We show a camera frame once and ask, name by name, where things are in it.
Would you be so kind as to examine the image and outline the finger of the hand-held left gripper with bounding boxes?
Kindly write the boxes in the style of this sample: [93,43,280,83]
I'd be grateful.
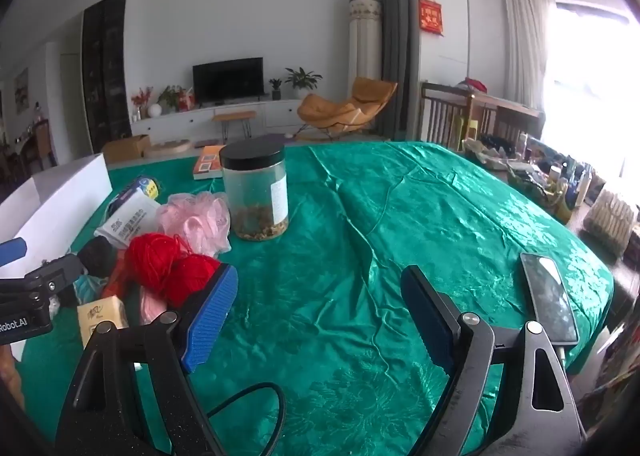
[0,237,28,268]

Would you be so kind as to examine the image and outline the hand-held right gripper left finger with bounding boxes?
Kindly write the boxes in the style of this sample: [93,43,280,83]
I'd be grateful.
[54,263,239,456]

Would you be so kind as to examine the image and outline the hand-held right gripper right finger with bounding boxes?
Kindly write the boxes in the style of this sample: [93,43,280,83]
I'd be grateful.
[400,264,587,456]

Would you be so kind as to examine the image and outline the red yarn ball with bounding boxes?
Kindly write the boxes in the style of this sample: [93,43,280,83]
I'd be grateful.
[124,233,182,289]
[165,255,222,309]

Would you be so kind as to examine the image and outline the white board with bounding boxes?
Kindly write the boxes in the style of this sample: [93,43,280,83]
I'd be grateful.
[0,153,113,362]

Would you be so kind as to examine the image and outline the red snack packet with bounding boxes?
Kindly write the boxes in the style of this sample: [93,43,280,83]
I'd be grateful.
[102,261,131,299]

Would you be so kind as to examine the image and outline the person's left forearm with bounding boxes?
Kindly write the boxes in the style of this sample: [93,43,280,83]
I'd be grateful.
[0,346,23,407]

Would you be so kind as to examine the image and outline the pink cloth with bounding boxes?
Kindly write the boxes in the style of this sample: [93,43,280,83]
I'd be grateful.
[139,286,171,324]

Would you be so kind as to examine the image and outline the yellow tissue pack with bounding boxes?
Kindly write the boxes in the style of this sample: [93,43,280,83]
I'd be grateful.
[76,297,130,347]

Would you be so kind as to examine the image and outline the black yarn ball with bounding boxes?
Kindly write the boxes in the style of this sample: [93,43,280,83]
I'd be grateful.
[77,236,118,277]

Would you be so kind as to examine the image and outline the pink mesh bath loofah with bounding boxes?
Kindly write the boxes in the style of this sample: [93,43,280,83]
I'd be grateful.
[157,191,233,257]

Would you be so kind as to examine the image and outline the green patterned tablecloth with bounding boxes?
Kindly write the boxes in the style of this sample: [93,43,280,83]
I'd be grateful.
[20,141,616,456]

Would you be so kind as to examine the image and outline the black smartphone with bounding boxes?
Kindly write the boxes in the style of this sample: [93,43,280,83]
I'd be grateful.
[520,252,580,346]

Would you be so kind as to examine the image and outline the white wet wipes pack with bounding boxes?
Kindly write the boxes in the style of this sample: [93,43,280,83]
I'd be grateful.
[95,191,161,249]

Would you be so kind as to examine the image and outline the clear jar with black lid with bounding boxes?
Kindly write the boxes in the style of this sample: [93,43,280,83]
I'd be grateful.
[219,141,290,241]

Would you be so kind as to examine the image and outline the black garbage bag roll pack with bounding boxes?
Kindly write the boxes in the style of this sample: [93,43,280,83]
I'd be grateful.
[107,175,161,217]

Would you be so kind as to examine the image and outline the orange book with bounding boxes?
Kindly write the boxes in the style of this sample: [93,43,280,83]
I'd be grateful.
[192,145,227,181]

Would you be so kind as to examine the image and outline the cardboard box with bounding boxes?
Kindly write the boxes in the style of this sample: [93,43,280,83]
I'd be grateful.
[102,134,152,164]

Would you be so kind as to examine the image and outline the beige round cushion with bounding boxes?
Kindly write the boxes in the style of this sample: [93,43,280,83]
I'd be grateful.
[145,138,193,157]

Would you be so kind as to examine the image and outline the row of bottles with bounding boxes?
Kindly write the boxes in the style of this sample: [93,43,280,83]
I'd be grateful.
[500,156,601,224]

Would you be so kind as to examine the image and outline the wooden stool with metal legs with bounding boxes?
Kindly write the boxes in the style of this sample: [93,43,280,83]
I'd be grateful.
[211,111,257,142]

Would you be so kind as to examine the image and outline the red flowers in vase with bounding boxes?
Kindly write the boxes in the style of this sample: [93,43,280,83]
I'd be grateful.
[131,87,153,119]

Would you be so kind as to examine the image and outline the black display cabinet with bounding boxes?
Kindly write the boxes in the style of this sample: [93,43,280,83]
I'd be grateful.
[82,0,133,154]

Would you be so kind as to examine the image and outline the clear packet of beige sticks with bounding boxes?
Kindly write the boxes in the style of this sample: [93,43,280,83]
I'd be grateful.
[582,188,640,257]

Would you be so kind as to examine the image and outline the wooden crib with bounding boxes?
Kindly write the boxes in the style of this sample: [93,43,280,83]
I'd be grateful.
[420,81,546,152]

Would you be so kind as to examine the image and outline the white television cabinet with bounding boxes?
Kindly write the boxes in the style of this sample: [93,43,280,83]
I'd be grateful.
[131,98,313,139]

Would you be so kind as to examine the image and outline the potted plant with red decoration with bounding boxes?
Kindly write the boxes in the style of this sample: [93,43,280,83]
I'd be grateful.
[157,85,195,112]

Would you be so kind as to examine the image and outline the orange lounge chair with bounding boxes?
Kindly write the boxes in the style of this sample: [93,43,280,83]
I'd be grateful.
[296,76,399,139]

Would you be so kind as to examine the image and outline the black television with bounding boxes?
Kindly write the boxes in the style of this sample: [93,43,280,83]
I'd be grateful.
[192,57,265,103]

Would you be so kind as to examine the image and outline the large green potted plant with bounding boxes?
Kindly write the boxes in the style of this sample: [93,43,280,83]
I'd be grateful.
[284,67,323,99]

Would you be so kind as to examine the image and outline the white standing air conditioner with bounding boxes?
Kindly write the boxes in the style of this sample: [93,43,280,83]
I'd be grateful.
[348,0,383,109]

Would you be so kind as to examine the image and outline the grey curtain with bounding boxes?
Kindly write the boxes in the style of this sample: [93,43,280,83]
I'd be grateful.
[369,0,420,142]

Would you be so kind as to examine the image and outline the white curtain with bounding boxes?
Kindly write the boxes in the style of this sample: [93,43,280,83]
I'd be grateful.
[502,0,556,112]

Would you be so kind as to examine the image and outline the black cable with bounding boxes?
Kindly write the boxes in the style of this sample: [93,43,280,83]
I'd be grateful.
[205,382,287,456]

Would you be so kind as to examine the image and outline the framed wall picture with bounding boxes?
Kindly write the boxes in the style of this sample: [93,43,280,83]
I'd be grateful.
[14,68,31,114]

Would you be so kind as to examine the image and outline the red wall calendar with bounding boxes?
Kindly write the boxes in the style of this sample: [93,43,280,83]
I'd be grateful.
[419,0,445,37]

